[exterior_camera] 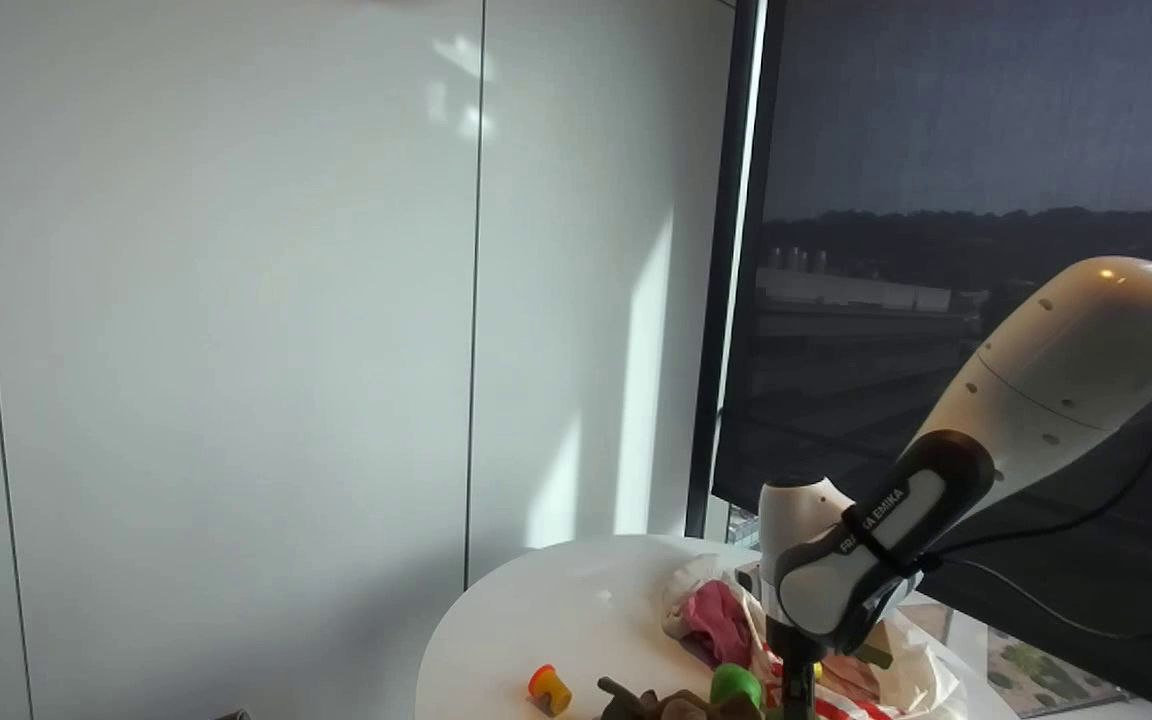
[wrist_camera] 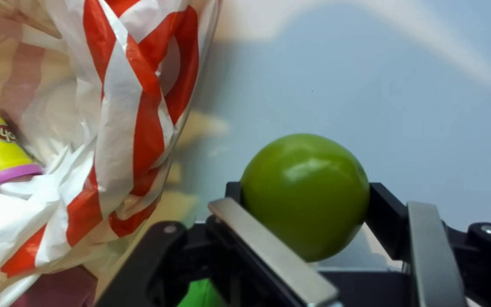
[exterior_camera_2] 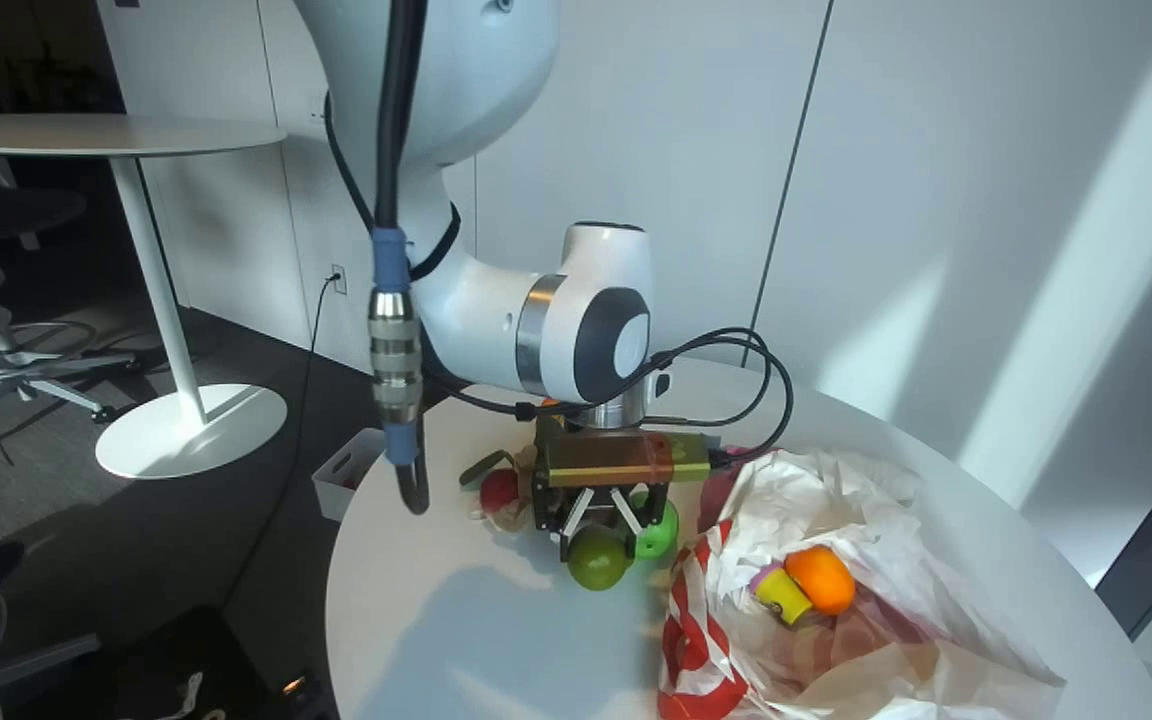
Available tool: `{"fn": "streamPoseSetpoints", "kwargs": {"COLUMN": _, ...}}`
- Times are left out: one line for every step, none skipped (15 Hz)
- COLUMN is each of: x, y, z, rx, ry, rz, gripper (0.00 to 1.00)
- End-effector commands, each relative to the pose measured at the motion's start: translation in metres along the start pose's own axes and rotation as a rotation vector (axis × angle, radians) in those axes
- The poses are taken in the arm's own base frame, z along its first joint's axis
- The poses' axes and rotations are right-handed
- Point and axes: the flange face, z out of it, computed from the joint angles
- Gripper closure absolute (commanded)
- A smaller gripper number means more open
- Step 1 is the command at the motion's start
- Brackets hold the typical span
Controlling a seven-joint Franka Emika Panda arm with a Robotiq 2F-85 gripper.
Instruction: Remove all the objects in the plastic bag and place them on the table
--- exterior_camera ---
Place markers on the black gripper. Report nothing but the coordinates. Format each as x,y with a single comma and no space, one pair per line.
799,665

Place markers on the bright green toy ball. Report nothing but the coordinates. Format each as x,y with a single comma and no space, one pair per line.
738,685

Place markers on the brown reindeer plush toy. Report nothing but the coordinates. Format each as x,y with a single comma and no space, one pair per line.
662,704

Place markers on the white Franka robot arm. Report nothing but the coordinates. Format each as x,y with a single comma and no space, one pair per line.
1058,387

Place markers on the white red plastic bag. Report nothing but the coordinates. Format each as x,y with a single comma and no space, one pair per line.
722,623

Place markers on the small orange ball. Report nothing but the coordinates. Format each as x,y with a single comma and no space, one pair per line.
549,690

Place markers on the dark window roller blind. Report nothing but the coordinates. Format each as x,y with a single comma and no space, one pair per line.
977,132

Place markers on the black window frame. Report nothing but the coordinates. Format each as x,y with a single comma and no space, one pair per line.
722,267

